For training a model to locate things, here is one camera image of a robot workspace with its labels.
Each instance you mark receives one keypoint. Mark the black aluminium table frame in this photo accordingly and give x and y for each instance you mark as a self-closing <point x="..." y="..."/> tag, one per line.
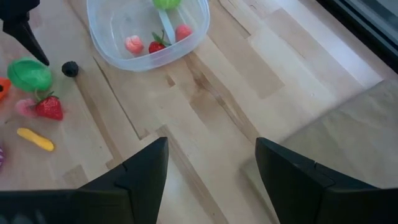
<point x="373" y="35"/>

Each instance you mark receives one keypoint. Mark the black toy blackberry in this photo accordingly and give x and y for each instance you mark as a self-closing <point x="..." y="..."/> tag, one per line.
<point x="70" y="69"/>

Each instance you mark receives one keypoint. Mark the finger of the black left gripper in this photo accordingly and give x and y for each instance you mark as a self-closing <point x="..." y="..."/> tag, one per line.
<point x="21" y="34"/>

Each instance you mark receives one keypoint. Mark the green toy pepper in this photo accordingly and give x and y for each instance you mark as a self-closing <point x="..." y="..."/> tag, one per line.
<point x="29" y="74"/>

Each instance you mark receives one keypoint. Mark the green toy lime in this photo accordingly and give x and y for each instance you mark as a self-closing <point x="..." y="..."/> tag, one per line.
<point x="166" y="3"/>

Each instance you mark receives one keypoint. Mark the salmon pink toy fruit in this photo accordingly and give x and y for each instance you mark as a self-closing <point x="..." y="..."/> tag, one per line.
<point x="134" y="44"/>

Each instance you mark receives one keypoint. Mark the orange toy carrot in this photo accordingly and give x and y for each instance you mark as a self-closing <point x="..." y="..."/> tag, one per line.
<point x="3" y="88"/>

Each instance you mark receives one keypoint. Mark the brown rectangular mat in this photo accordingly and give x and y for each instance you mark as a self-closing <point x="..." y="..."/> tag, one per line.
<point x="342" y="130"/>

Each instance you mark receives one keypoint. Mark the clear plastic tupperware container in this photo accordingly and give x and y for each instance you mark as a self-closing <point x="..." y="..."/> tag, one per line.
<point x="109" y="31"/>

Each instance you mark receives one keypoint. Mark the red toy strawberry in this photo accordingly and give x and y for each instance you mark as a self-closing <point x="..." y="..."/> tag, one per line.
<point x="156" y="46"/>
<point x="49" y="109"/>

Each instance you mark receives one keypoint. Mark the yellow toy banana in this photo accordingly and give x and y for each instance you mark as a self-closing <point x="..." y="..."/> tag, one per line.
<point x="35" y="140"/>

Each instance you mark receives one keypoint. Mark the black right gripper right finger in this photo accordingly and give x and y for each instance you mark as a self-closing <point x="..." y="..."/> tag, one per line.
<point x="298" y="186"/>

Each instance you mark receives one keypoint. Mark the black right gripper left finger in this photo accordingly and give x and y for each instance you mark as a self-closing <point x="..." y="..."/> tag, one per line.
<point x="136" y="183"/>

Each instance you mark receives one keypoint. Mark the purple white striped toy onion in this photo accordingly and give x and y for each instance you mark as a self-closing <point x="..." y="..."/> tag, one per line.
<point x="1" y="157"/>

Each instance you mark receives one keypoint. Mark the pale pink toy fruit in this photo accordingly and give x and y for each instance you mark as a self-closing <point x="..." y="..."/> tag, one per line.
<point x="24" y="108"/>

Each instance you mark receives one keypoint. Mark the red toy raspberry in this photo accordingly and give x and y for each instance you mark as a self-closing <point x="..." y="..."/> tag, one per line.
<point x="183" y="32"/>

